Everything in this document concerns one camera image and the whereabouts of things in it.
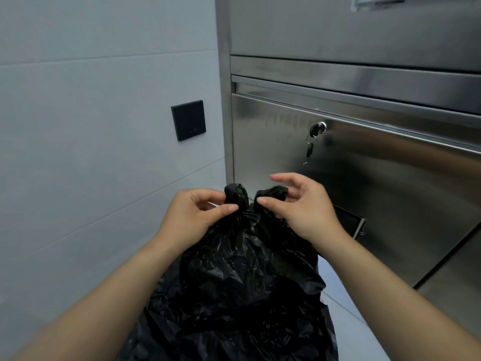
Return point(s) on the person's right hand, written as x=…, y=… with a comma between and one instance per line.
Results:
x=312, y=210

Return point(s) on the person's left hand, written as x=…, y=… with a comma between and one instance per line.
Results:
x=188, y=221

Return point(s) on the person's right thumb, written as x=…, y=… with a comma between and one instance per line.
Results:
x=272, y=205

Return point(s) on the person's right middle finger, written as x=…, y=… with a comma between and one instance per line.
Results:
x=291, y=179

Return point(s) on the person's left thumb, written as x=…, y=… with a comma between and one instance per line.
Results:
x=221, y=211

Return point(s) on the black plastic garbage bag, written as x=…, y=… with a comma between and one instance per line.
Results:
x=240, y=289

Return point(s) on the person's right forearm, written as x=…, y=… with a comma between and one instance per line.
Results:
x=394, y=296

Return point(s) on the person's left forearm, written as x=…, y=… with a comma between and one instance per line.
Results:
x=112, y=296

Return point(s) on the small key bunch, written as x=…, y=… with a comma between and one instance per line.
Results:
x=309, y=148

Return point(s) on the silver door lock cylinder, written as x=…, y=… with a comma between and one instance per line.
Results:
x=319, y=127

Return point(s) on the black framed panel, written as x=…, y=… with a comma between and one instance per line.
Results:
x=351, y=221

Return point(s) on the stainless steel cabinet door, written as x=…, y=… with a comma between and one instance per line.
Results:
x=394, y=184

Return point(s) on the white paper label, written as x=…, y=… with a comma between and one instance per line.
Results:
x=413, y=0

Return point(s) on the black wall switch plate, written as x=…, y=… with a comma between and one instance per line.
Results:
x=188, y=120

